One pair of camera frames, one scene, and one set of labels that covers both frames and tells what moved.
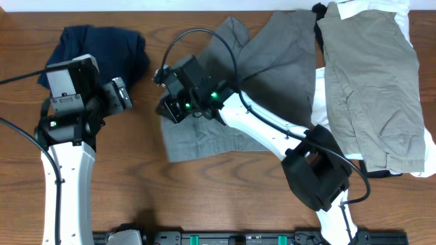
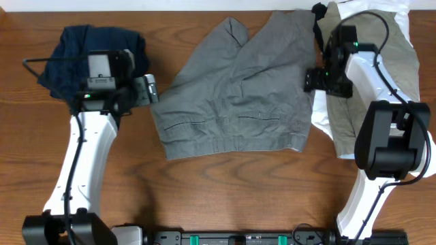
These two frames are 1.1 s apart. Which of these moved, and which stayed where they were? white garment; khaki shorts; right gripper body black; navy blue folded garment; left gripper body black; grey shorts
Moved: right gripper body black; left gripper body black
Stayed: navy blue folded garment; white garment; khaki shorts; grey shorts
